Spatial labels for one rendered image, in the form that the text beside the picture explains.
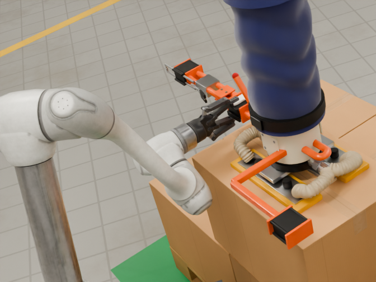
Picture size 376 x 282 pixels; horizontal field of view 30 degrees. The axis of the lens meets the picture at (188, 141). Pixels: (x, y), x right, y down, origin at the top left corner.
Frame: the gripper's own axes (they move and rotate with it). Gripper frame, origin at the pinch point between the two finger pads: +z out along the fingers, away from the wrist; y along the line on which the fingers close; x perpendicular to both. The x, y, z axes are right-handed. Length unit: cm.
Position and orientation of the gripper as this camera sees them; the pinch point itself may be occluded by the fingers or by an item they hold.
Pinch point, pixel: (240, 104)
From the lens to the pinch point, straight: 235.8
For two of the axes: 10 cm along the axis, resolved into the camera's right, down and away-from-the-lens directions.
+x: 5.4, 4.0, -7.4
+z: 8.1, -4.8, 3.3
